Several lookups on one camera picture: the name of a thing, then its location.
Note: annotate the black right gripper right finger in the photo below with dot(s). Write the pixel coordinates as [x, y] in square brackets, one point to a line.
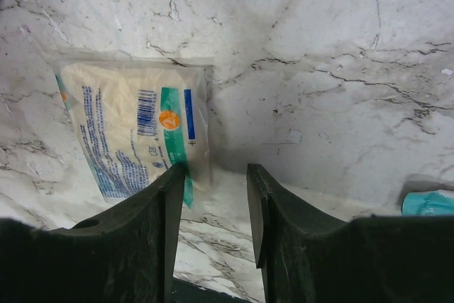
[307, 255]

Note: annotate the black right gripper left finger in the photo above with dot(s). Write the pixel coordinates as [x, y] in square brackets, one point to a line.
[124, 254]

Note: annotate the cream gloves green stripe packet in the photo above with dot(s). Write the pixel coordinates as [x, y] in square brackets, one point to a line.
[137, 117]

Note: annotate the teal small wrapper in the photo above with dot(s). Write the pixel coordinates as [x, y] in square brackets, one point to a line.
[433, 203]

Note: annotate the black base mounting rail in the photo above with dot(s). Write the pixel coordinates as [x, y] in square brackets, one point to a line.
[187, 292]

